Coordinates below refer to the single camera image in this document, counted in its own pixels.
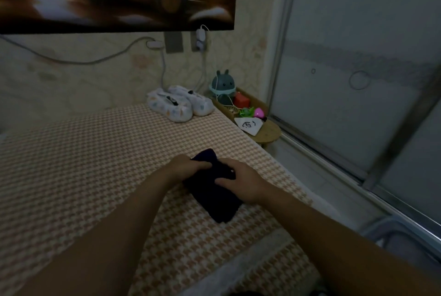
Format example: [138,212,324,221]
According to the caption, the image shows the person's left hand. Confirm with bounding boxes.
[162,155,215,184]

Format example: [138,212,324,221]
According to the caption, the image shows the person's right hand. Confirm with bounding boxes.
[212,158,277,205]

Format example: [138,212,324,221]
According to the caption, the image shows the black tree print t-shirt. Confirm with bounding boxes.
[182,148,245,224]

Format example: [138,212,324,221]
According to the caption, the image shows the white printed slipper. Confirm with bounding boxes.
[169,85,215,117]
[147,89,194,124]

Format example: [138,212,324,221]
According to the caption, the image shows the grey-blue suitcase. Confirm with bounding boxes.
[362,213,441,279]

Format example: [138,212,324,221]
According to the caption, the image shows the person's right forearm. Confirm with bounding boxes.
[262,182,441,296]

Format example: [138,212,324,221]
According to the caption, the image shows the person's left forearm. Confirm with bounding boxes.
[17,172,183,296]

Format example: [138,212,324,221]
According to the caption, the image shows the white printed card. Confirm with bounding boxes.
[233,116,266,137]

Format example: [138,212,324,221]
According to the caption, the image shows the wooden bedside tray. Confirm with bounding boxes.
[212,89,282,147]

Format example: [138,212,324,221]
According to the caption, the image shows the red toy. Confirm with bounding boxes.
[233,93,252,109]

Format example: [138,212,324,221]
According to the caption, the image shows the teal round bunny lamp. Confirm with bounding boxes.
[210,70,237,100]

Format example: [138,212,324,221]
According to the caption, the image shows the white charger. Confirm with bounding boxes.
[194,27,209,52]

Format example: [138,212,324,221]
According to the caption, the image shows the grey sliding door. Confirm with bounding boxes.
[265,0,441,238]

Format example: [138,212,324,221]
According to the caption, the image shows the thin white charger cable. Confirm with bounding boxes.
[196,50,211,90]

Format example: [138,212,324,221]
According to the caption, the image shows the grey wall socket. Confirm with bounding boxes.
[164,31,185,54]

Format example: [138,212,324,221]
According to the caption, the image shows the long white cable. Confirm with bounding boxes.
[0,34,165,66]

